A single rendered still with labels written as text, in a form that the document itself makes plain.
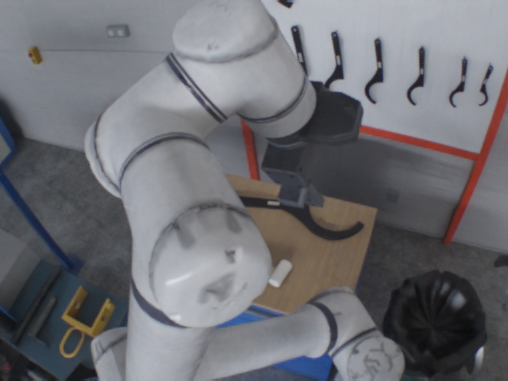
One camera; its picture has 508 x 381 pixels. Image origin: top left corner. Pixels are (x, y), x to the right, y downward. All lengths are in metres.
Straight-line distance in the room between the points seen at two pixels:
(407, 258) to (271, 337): 1.98
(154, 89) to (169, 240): 0.15
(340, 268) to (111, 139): 1.36
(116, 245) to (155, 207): 2.84
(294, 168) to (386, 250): 2.38
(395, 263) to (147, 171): 2.55
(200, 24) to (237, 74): 0.06
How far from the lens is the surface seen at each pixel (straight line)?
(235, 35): 0.34
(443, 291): 2.09
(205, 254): 0.25
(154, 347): 0.39
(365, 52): 2.01
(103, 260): 3.09
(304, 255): 1.67
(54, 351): 1.64
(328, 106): 0.47
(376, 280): 2.71
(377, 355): 1.06
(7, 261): 1.81
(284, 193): 0.53
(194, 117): 0.37
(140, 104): 0.37
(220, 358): 0.88
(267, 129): 0.44
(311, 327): 1.03
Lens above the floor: 2.38
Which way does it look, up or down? 49 degrees down
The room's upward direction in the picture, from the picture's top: 9 degrees counter-clockwise
